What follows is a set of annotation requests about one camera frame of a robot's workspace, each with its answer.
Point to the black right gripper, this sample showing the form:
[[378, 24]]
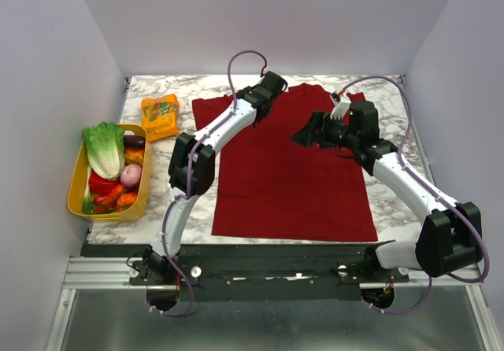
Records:
[[317, 129]]

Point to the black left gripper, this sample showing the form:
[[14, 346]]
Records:
[[252, 89]]

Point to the red t-shirt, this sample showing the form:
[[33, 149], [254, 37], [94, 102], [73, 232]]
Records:
[[271, 187]]

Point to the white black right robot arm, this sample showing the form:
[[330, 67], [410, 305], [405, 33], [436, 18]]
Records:
[[450, 230]]

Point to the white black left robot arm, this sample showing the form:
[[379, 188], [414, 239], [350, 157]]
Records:
[[193, 165]]

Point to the orange snack packet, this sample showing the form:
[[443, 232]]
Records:
[[160, 116]]

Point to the toy purple eggplant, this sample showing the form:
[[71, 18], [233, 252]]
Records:
[[134, 142]]

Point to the toy orange pumpkin piece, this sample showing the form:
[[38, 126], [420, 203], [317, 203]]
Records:
[[134, 156]]

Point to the toy pink onion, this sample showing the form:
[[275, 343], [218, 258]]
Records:
[[130, 176]]

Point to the toy green lettuce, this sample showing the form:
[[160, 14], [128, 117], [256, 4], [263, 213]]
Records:
[[105, 149]]

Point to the yellow plastic basket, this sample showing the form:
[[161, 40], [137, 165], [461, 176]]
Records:
[[82, 172]]

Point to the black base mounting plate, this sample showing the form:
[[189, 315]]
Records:
[[205, 273]]

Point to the toy orange carrot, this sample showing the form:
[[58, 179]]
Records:
[[120, 197]]

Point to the toy red bell pepper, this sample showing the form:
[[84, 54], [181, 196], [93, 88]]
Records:
[[101, 186]]

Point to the toy green onion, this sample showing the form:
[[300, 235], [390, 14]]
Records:
[[92, 203]]

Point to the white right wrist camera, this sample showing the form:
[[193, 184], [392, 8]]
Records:
[[341, 103]]

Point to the aluminium frame rail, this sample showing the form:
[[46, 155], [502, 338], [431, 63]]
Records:
[[99, 310]]

